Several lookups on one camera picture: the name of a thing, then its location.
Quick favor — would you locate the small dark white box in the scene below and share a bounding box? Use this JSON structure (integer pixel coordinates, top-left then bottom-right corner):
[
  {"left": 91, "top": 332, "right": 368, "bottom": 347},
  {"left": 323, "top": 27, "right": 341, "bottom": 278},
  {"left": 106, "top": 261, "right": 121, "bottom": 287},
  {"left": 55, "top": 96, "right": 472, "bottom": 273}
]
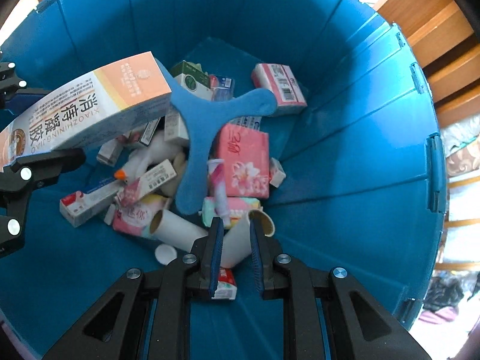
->
[{"left": 139, "top": 118, "right": 162, "bottom": 147}]

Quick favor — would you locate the white round cap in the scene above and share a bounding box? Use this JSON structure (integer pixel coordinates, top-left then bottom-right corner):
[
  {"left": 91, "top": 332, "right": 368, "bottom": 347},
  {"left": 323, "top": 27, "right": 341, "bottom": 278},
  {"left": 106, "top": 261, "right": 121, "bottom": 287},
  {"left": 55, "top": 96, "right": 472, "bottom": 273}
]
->
[{"left": 155, "top": 244, "right": 178, "bottom": 266}]

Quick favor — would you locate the white paper tube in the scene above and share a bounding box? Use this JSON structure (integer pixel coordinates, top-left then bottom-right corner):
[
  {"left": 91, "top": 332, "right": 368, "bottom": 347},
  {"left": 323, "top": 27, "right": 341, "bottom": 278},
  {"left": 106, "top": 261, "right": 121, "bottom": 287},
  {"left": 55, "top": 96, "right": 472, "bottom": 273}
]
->
[{"left": 149, "top": 209, "right": 209, "bottom": 253}]

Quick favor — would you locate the pink white barcode box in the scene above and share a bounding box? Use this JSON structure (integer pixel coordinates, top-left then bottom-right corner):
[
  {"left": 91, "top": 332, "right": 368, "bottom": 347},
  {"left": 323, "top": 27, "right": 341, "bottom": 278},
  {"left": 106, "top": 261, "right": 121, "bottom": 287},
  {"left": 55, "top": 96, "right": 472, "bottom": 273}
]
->
[{"left": 251, "top": 63, "right": 308, "bottom": 115}]

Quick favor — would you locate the white red toothpaste box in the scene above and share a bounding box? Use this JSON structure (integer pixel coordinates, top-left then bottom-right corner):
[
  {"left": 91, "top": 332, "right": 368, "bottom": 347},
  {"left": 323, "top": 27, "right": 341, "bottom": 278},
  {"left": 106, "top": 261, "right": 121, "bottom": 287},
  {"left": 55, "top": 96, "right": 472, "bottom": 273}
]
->
[{"left": 60, "top": 180, "right": 124, "bottom": 228}]

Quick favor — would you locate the white pink long box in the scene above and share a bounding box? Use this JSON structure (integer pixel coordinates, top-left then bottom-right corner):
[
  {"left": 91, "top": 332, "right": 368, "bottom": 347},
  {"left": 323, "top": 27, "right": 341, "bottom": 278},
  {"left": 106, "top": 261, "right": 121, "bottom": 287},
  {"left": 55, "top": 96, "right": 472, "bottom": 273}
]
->
[{"left": 116, "top": 159, "right": 177, "bottom": 207}]

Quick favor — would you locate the green white carton box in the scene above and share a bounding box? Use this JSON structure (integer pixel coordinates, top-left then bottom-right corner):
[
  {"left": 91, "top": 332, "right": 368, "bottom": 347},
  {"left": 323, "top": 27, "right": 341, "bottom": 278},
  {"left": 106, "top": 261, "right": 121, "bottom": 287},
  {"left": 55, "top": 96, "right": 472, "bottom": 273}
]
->
[{"left": 169, "top": 61, "right": 214, "bottom": 102}]

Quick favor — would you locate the white text box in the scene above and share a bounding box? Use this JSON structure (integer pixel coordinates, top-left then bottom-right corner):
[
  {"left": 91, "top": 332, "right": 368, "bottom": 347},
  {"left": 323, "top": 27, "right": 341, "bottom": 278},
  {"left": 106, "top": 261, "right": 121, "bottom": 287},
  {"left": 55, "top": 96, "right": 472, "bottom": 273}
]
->
[{"left": 164, "top": 107, "right": 190, "bottom": 143}]

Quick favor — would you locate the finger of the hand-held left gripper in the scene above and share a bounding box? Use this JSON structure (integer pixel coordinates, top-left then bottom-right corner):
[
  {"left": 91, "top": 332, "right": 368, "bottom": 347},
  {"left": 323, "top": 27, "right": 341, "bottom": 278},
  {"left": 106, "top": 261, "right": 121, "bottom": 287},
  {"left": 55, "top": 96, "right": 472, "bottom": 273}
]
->
[
  {"left": 0, "top": 62, "right": 52, "bottom": 117},
  {"left": 0, "top": 148, "right": 87, "bottom": 259}
]

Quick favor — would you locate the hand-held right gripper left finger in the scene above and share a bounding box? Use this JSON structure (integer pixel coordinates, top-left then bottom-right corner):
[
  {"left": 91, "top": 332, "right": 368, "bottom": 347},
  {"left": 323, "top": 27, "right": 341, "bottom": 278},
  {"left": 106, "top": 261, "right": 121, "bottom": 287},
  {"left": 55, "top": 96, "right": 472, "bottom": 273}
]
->
[{"left": 41, "top": 216, "right": 226, "bottom": 360}]

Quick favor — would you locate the wooden slatted furniture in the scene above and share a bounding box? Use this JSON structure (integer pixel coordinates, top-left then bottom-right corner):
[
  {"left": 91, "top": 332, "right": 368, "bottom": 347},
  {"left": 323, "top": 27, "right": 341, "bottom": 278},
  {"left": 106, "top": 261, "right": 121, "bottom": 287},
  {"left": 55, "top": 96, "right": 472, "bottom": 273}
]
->
[{"left": 375, "top": 0, "right": 480, "bottom": 128}]

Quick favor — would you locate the pink white soft pack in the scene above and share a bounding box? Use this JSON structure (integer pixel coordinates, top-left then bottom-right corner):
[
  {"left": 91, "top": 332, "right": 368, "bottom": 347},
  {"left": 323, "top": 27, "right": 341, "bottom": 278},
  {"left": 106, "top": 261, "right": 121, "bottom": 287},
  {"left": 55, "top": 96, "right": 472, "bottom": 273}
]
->
[{"left": 112, "top": 195, "right": 171, "bottom": 239}]

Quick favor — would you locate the beige swirl patterned cloth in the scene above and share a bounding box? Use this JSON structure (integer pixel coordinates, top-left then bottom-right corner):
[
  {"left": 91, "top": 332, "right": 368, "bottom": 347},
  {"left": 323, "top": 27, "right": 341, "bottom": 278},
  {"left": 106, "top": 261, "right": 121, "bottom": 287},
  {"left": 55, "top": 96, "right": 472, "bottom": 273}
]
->
[{"left": 440, "top": 120, "right": 480, "bottom": 177}]

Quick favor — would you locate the dark clothes pile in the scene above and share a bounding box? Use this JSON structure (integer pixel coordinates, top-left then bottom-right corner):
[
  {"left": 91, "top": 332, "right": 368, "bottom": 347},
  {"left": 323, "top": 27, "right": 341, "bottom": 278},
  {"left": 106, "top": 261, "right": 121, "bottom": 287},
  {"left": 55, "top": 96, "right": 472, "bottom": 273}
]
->
[{"left": 427, "top": 275, "right": 480, "bottom": 323}]

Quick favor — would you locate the white goose plush toy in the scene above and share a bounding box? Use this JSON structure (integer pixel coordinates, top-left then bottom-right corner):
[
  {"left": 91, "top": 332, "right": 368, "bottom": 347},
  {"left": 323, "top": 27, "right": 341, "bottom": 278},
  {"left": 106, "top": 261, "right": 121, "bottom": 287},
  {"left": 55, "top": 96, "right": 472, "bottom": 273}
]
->
[{"left": 114, "top": 129, "right": 188, "bottom": 196}]

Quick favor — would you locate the red green white small pack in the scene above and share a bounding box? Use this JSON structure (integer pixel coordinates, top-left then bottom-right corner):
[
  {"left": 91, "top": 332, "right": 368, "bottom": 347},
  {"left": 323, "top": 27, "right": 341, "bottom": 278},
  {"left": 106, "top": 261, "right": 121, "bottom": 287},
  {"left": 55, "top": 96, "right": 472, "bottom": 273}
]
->
[{"left": 212, "top": 266, "right": 238, "bottom": 301}]

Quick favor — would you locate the orange white medicine box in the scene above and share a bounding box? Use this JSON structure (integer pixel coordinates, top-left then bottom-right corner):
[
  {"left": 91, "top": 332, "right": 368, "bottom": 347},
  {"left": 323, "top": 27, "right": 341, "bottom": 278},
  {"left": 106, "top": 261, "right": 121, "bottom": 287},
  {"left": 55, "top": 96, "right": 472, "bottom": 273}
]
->
[{"left": 0, "top": 52, "right": 173, "bottom": 169}]

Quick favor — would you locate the white paper cup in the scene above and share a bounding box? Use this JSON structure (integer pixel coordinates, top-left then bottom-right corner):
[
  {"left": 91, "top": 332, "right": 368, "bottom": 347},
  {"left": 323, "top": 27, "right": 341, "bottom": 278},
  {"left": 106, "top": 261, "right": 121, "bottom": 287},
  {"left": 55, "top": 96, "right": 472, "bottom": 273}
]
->
[{"left": 221, "top": 210, "right": 276, "bottom": 269}]

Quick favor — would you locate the pink floral tissue pack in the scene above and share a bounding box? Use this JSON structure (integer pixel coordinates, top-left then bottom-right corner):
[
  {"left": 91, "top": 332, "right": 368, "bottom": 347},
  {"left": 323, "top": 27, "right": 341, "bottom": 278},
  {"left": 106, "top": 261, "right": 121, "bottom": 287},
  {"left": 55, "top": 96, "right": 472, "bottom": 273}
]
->
[{"left": 213, "top": 123, "right": 271, "bottom": 199}]

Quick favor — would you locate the pink white tube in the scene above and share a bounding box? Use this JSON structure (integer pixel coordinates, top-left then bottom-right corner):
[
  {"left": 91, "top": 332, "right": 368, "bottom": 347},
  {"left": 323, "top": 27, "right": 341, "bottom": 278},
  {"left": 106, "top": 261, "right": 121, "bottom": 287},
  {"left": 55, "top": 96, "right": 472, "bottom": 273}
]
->
[{"left": 207, "top": 158, "right": 231, "bottom": 229}]

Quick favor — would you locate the red blue toothpaste box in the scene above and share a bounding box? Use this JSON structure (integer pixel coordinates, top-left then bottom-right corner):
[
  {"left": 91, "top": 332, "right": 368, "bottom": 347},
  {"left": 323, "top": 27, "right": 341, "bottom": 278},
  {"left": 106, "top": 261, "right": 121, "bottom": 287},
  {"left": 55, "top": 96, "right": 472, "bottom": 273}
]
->
[{"left": 210, "top": 74, "right": 235, "bottom": 102}]

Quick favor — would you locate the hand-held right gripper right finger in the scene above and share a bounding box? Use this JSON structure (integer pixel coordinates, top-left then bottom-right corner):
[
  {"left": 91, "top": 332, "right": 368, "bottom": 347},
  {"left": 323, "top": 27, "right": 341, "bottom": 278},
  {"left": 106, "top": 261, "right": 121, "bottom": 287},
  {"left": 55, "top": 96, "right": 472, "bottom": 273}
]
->
[{"left": 248, "top": 219, "right": 439, "bottom": 360}]

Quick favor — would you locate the small white red box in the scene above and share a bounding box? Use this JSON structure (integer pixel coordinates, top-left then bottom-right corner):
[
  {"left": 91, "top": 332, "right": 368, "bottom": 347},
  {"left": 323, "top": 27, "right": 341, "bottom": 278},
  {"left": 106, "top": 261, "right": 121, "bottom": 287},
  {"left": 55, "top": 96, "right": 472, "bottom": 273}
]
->
[{"left": 269, "top": 157, "right": 286, "bottom": 188}]

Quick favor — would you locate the pastel striped tissue pack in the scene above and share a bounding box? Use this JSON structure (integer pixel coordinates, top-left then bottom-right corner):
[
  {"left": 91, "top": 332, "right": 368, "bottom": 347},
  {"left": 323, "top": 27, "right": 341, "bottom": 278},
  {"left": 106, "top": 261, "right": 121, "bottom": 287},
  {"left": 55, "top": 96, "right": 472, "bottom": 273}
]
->
[{"left": 202, "top": 197, "right": 262, "bottom": 229}]

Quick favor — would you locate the blue plastic storage bin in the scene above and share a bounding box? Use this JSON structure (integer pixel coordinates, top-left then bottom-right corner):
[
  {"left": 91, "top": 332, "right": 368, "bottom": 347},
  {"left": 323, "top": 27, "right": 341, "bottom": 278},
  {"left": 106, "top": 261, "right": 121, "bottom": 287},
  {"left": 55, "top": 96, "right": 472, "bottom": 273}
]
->
[{"left": 0, "top": 0, "right": 449, "bottom": 360}]

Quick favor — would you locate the small white brown box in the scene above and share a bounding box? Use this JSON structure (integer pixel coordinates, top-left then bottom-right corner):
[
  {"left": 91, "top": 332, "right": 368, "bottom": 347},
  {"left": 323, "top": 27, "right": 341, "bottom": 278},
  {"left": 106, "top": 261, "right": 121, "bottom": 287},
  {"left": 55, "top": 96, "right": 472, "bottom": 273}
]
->
[{"left": 97, "top": 139, "right": 124, "bottom": 167}]

